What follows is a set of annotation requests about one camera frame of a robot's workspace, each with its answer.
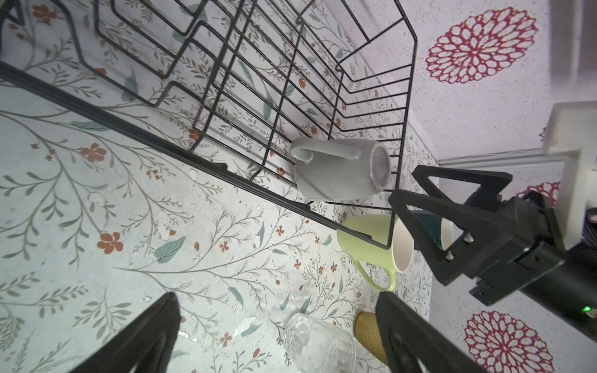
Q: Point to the amber glass cup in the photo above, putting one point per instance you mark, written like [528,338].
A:
[366,331]

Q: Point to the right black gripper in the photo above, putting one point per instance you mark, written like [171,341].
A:
[562,281]

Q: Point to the dark green mug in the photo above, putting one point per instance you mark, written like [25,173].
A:
[438,228]

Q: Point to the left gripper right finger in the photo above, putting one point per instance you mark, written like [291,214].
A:
[411,343]

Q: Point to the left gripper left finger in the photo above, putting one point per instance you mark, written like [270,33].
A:
[146,345]

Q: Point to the black wire dish rack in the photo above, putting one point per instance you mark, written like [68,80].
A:
[224,87]

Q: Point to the grey mug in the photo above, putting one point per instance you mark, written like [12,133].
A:
[340,169]

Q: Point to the clear glass cup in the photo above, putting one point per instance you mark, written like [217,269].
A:
[316,346]

